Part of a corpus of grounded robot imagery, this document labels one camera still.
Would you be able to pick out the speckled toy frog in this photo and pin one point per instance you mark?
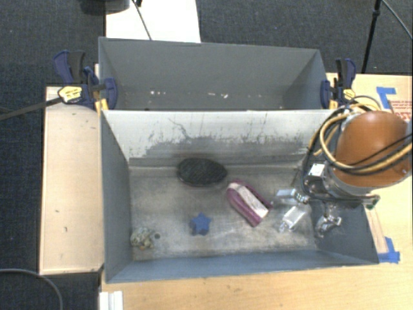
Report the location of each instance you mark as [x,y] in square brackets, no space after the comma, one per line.
[142,237]

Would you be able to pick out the purple and white brush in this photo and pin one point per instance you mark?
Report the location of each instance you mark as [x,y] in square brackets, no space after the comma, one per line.
[246,202]

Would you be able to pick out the grey metal bin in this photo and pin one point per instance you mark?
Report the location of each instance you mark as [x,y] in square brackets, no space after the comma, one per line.
[206,76]

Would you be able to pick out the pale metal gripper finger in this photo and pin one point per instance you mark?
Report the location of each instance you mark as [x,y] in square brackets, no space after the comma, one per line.
[293,219]
[288,195]

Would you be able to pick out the blue star block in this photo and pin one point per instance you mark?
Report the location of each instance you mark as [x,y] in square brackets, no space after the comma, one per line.
[200,224]

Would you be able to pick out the pale wood board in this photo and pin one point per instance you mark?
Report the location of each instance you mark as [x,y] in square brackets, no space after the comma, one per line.
[72,179]

